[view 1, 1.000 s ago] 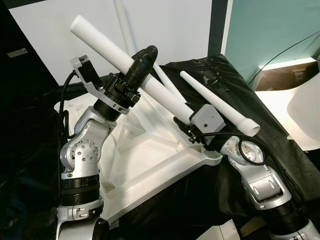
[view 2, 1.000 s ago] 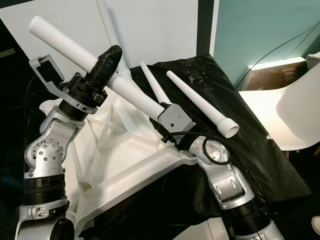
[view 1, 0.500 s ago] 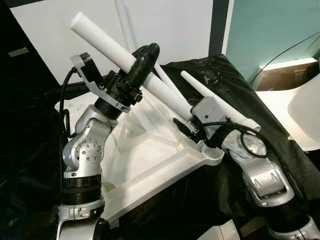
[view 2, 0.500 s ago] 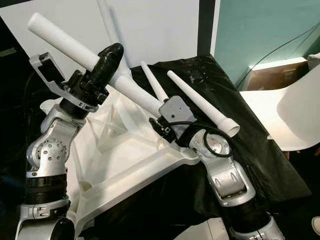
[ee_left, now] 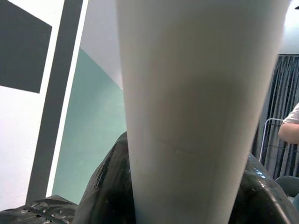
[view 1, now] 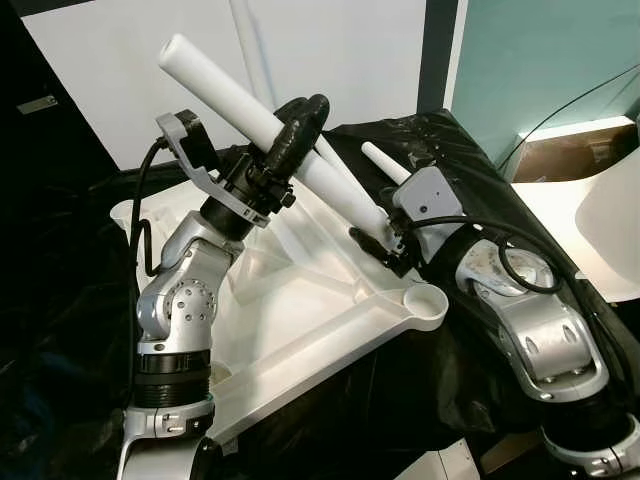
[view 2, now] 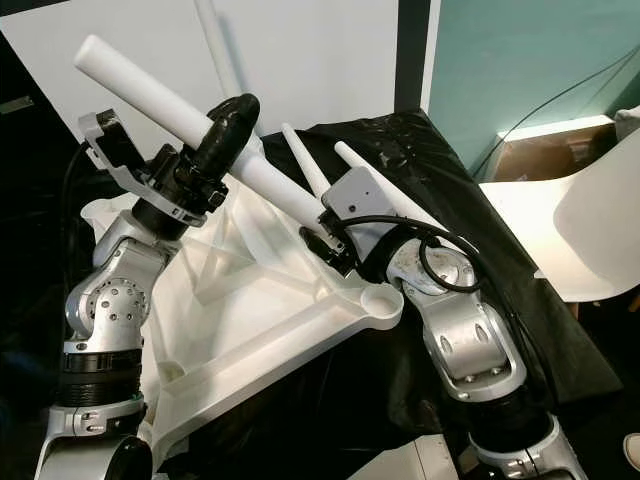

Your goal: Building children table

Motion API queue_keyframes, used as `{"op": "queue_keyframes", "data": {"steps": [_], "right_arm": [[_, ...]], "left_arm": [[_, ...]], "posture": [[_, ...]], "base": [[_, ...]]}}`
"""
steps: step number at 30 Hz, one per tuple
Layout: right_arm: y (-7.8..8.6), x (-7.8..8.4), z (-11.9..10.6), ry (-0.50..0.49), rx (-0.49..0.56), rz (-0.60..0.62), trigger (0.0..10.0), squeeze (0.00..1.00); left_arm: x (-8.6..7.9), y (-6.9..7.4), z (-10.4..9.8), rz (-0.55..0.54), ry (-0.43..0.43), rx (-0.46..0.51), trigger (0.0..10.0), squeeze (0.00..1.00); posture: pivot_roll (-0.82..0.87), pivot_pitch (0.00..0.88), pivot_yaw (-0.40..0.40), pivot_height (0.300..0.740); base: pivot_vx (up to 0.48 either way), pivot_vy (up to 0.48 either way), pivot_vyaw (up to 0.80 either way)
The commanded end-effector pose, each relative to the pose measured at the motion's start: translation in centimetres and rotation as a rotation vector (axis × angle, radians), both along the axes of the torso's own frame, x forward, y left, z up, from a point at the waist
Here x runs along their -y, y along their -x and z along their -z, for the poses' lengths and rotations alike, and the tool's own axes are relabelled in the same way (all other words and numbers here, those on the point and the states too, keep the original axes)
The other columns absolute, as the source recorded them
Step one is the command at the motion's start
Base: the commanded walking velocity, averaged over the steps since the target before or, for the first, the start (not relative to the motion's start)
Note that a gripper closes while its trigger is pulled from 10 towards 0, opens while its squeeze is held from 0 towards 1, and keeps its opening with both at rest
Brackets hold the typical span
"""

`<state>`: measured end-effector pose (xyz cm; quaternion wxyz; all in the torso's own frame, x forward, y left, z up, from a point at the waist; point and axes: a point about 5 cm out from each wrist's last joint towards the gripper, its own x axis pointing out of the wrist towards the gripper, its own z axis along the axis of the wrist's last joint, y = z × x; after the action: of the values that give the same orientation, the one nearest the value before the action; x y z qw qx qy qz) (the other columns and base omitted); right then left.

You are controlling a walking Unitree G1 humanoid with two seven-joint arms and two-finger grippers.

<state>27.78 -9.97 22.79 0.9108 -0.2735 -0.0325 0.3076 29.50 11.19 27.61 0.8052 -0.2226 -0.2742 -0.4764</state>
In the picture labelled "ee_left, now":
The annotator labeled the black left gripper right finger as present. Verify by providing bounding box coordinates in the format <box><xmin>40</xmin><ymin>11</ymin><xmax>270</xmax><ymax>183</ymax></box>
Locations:
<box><xmin>230</xmin><ymin>151</ymin><xmax>299</xmax><ymax>224</ymax></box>

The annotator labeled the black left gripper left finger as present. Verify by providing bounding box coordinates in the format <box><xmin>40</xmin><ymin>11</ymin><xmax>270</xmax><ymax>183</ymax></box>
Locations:
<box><xmin>74</xmin><ymin>132</ymin><xmax>138</xmax><ymax>224</ymax></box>

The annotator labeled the white plastic table leg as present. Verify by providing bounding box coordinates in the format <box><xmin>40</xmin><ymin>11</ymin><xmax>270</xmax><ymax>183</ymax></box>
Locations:
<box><xmin>115</xmin><ymin>0</ymin><xmax>290</xmax><ymax>224</ymax></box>

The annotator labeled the dark grey chair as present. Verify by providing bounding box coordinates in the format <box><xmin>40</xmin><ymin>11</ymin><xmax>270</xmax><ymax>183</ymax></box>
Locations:
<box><xmin>275</xmin><ymin>176</ymin><xmax>299</xmax><ymax>203</ymax></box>

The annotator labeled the black plastic cover sheet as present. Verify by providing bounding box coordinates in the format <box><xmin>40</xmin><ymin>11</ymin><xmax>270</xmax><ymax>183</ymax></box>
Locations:
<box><xmin>0</xmin><ymin>195</ymin><xmax>81</xmax><ymax>224</ymax></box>

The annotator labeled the dark grey pleated curtain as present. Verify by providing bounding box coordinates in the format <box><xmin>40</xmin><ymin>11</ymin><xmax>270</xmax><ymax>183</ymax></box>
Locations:
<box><xmin>252</xmin><ymin>53</ymin><xmax>299</xmax><ymax>180</ymax></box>

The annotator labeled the white metal rack frame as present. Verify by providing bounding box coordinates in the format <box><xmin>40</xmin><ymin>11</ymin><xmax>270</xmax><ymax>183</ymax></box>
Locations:
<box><xmin>258</xmin><ymin>118</ymin><xmax>285</xmax><ymax>164</ymax></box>

